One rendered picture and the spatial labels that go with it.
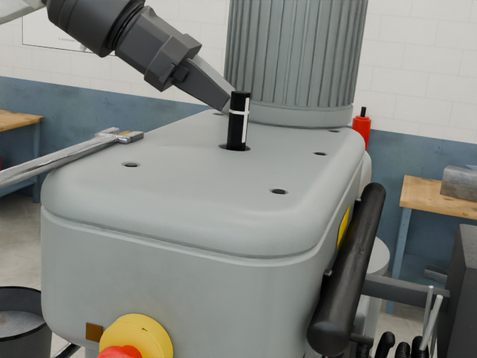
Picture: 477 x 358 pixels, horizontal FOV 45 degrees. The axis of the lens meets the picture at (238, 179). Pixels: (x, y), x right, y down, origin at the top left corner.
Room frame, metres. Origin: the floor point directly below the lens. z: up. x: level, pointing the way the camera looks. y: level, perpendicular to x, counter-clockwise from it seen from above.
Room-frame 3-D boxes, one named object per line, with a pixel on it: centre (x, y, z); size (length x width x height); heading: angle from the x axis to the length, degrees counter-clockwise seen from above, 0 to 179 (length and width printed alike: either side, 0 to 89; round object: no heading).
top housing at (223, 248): (0.66, 0.00, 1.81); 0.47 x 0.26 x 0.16; 164
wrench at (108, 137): (0.53, 0.16, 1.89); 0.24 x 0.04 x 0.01; 165
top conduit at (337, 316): (0.63, -0.14, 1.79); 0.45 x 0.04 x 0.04; 164
